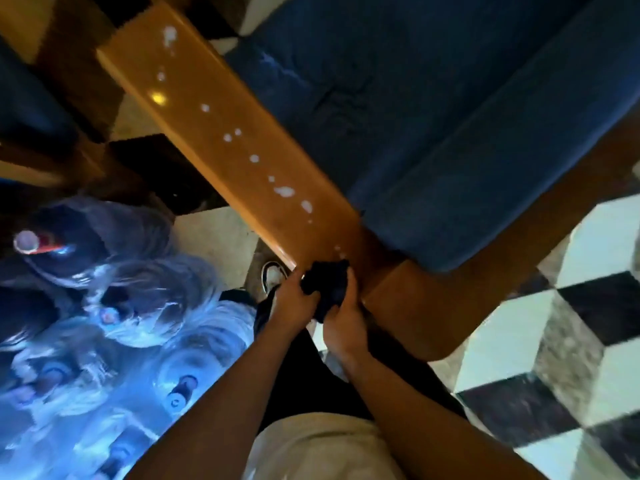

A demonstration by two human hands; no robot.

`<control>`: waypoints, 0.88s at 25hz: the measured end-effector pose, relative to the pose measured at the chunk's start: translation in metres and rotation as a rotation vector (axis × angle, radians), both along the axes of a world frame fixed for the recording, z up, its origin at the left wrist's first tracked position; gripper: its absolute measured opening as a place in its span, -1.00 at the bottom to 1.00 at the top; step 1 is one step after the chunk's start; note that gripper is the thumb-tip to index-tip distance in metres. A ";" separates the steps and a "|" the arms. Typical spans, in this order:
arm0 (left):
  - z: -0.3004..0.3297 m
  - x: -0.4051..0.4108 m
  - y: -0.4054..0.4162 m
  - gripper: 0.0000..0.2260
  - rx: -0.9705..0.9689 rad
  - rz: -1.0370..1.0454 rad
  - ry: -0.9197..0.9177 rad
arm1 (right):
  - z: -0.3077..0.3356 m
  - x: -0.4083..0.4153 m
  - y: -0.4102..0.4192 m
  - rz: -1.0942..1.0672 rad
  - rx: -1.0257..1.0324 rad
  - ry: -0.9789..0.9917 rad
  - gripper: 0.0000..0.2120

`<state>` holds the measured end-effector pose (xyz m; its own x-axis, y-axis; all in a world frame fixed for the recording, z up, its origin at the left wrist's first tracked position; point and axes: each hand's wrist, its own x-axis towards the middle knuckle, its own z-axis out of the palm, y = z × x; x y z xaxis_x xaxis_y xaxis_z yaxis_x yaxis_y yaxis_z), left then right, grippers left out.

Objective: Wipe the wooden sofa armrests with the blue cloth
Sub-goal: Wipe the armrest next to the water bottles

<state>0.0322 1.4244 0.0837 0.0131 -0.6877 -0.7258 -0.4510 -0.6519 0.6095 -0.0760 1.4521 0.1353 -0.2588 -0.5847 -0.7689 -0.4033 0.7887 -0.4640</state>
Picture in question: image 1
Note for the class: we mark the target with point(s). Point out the person's left hand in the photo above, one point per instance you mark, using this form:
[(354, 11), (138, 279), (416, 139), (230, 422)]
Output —
[(290, 309)]

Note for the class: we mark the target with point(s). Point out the person's right hand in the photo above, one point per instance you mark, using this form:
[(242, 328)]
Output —
[(346, 327)]

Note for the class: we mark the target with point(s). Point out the person's right fingers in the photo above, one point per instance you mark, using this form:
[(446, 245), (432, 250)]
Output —
[(351, 289)]

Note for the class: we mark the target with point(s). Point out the person's left fingers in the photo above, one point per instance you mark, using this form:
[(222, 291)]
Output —
[(299, 284)]

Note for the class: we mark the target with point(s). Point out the dark cleaning cloth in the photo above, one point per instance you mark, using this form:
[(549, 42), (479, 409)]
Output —
[(327, 284)]

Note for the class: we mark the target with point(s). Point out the person's left forearm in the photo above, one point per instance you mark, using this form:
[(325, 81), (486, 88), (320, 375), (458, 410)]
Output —
[(220, 409)]

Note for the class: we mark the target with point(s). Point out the person's right forearm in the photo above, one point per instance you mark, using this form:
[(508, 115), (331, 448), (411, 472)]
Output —
[(420, 424)]

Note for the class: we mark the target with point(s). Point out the white shoe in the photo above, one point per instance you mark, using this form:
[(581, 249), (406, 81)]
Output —
[(272, 275)]

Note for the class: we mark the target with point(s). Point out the black trousers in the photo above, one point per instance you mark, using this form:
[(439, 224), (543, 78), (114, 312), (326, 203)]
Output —
[(305, 379)]

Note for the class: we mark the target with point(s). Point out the white shirt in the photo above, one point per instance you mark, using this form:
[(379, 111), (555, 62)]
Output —
[(315, 449)]

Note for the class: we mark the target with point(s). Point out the blue sofa cushion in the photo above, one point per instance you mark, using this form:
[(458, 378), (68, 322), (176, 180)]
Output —
[(425, 109)]

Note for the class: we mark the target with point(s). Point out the plastic-wrapped pack of bottles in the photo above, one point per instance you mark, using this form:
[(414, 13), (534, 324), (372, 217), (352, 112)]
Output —
[(100, 354)]

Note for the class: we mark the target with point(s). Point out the wooden armchair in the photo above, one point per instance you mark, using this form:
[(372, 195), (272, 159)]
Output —
[(85, 54)]

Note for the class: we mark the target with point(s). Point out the blue armchair cushion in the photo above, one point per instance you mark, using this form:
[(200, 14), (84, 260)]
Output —
[(30, 104)]

